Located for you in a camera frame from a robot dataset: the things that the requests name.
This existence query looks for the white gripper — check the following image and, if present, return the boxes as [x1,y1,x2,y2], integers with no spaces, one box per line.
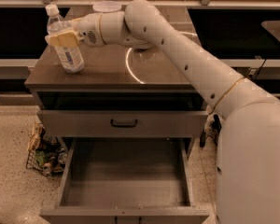
[45,13,102,48]

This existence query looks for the clear plastic water bottle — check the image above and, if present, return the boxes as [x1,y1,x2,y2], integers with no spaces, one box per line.
[45,5,84,73]

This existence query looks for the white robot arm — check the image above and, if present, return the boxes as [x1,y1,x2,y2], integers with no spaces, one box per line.
[45,0,280,224]

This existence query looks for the closed upper drawer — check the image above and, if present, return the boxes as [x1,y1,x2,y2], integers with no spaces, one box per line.
[37,110,207,138]

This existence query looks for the grey drawer cabinet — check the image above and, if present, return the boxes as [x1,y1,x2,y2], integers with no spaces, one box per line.
[24,5,217,224]

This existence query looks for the open middle drawer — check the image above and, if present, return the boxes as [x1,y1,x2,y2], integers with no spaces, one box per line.
[40,138,210,224]

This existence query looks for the white ceramic bowl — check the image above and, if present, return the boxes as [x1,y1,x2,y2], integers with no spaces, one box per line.
[92,1,121,13]

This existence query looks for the black stand leg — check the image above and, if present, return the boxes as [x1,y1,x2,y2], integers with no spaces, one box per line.
[200,114,222,147]

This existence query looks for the wire basket with trash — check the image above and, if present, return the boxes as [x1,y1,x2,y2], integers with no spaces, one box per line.
[26,122,67,176]

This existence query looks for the black cable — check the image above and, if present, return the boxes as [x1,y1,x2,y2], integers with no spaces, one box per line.
[248,39,280,81]

